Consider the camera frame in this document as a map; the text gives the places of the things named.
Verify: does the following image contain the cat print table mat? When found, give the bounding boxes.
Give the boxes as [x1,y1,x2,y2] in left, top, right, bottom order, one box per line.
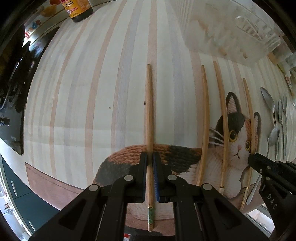
[23,0,296,218]

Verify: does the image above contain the colourful wall sticker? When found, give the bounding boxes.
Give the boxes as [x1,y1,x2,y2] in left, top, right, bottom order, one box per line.
[24,1,68,41]

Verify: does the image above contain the clear plastic utensil tray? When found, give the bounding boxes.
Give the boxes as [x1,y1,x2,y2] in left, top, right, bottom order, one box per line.
[171,0,282,65]

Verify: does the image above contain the steel spoon slim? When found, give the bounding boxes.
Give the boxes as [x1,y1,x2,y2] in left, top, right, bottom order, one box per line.
[277,99,285,158]

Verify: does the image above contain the dark soy sauce bottle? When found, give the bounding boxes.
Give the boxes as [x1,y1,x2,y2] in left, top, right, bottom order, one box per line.
[60,0,93,23]

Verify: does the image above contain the steel spoon large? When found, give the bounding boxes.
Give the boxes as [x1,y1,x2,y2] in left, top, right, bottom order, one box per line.
[246,126,280,205]

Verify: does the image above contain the white red seasoning packet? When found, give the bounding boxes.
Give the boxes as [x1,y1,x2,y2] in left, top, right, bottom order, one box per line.
[285,71,294,95]

